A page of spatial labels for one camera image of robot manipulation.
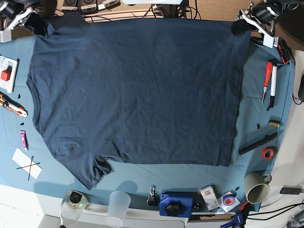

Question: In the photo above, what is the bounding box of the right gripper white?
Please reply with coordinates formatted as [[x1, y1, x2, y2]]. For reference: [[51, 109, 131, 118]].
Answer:
[[0, 6, 38, 43]]

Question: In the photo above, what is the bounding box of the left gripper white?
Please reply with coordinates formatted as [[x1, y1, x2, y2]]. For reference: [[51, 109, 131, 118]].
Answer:
[[235, 1, 278, 48]]

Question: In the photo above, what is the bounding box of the dark blue T-shirt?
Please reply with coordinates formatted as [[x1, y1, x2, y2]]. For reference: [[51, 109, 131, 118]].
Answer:
[[27, 13, 251, 189]]

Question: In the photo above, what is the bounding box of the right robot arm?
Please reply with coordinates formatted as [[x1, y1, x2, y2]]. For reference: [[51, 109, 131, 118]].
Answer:
[[0, 0, 46, 43]]

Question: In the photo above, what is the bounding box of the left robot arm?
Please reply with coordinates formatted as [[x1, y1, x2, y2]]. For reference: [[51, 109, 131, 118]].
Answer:
[[231, 0, 303, 49]]

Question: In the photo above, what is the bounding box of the orange black tool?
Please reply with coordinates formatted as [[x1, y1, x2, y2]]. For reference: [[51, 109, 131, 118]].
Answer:
[[277, 38, 291, 65]]

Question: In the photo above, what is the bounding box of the orange screwdriver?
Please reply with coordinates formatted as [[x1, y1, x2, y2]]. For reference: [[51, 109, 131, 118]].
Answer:
[[262, 61, 273, 103]]

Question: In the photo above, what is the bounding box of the white box with red cube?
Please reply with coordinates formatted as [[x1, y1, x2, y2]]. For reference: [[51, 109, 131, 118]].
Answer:
[[0, 55, 19, 94]]

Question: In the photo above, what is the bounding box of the white marker pen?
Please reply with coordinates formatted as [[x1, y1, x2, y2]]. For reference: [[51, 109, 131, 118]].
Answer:
[[267, 64, 277, 111]]

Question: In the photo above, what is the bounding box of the black computer mouse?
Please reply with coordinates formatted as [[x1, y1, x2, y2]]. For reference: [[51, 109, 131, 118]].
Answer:
[[298, 75, 304, 102]]

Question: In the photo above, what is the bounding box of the black foot pedal stop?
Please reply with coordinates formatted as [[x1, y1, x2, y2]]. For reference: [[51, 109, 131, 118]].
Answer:
[[61, 0, 78, 12]]

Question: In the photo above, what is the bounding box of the small brass battery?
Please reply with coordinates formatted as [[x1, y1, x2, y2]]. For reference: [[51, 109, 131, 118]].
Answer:
[[268, 120, 281, 128]]

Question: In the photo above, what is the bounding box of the black foot pedal zero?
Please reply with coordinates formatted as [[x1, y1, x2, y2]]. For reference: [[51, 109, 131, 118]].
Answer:
[[80, 0, 97, 13]]

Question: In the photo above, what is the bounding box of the black flat bar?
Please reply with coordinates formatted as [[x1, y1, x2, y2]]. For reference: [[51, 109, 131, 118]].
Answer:
[[238, 133, 278, 156]]

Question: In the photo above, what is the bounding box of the pink glue tube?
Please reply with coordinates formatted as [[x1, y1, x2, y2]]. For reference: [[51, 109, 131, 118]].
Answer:
[[19, 130, 28, 152]]

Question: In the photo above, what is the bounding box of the black foot pedal start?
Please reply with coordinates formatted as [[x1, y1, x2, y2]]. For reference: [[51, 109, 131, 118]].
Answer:
[[97, 0, 120, 10]]

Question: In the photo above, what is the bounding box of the red tape roll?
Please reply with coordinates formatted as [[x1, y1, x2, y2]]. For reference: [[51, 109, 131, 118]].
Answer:
[[261, 147, 275, 161]]

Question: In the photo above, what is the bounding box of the white paper card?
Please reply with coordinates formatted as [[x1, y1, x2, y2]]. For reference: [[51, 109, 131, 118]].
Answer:
[[12, 148, 42, 179]]

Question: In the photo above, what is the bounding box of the light blue table cloth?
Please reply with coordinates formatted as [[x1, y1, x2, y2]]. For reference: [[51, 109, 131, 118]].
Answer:
[[0, 37, 294, 209]]

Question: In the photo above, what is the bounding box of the beige ceramic mug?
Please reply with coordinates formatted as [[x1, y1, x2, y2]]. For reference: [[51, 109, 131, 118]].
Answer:
[[244, 172, 272, 204]]

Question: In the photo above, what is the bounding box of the black adapter on table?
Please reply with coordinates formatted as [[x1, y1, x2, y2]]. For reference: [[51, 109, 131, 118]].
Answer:
[[280, 186, 304, 195]]

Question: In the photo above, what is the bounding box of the white labelled box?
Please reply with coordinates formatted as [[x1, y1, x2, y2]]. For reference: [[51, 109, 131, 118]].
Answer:
[[199, 186, 220, 212]]

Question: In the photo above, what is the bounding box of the purple tape in packet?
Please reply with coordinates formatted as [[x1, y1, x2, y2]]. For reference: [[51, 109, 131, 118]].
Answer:
[[218, 191, 240, 212]]

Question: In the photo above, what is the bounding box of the glass jar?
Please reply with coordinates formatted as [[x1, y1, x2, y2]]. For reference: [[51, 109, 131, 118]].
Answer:
[[60, 190, 87, 226]]

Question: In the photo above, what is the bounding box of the blue clamp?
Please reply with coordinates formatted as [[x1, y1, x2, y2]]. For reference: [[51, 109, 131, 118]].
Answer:
[[220, 202, 252, 228]]

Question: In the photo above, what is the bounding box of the blue plastic block with knob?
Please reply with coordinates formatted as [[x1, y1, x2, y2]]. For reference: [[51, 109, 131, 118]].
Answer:
[[159, 191, 194, 218]]

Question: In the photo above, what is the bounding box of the clear plastic cup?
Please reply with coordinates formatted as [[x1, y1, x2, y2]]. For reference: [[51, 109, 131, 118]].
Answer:
[[106, 191, 131, 228]]

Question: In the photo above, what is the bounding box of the black key fob with chain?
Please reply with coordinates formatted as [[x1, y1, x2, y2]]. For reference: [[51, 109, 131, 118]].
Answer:
[[146, 185, 159, 207]]

